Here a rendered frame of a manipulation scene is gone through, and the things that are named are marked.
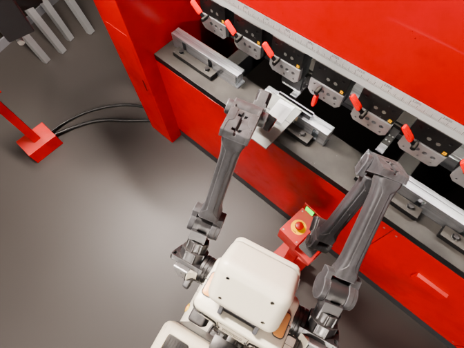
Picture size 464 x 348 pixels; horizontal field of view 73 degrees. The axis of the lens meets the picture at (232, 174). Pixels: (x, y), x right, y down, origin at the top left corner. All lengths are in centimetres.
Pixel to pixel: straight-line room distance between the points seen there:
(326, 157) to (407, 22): 74
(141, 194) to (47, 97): 137
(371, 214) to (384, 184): 9
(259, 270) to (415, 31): 75
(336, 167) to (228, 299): 89
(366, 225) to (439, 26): 53
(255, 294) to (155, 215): 166
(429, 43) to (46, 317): 247
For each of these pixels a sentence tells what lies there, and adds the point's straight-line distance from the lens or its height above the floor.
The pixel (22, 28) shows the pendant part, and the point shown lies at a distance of 176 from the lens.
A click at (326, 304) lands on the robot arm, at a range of 96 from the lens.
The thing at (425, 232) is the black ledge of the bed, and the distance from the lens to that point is 157.
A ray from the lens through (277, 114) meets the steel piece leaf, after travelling 149.
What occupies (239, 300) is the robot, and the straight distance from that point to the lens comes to 86.
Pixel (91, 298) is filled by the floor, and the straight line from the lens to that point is 242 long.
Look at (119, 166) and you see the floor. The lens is 266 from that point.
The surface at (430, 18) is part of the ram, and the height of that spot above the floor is 164.
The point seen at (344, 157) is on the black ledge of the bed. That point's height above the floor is 88.
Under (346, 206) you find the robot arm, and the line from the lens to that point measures 106.
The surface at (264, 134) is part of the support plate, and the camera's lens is 142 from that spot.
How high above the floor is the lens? 220
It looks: 64 degrees down
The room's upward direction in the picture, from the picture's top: 5 degrees counter-clockwise
